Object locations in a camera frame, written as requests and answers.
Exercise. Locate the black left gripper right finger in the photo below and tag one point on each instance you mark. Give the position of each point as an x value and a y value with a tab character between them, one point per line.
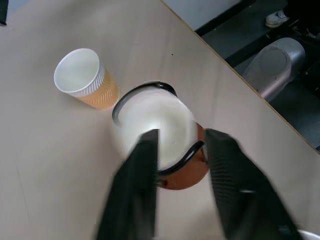
240	185

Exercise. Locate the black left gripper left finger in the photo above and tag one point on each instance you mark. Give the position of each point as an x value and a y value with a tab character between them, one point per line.
132	190

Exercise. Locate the orange ribbed paper cup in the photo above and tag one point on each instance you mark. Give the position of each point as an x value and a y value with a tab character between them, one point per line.
82	75
160	120

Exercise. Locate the white rounded object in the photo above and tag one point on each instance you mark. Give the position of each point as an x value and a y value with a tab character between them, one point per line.
310	235

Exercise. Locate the white sneaker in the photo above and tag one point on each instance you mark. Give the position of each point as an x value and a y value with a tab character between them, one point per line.
276	18

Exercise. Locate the black object at table edge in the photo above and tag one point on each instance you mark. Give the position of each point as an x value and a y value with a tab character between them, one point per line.
3	12

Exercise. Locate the black metal floor frame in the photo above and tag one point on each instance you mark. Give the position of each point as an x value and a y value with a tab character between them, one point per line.
240	32

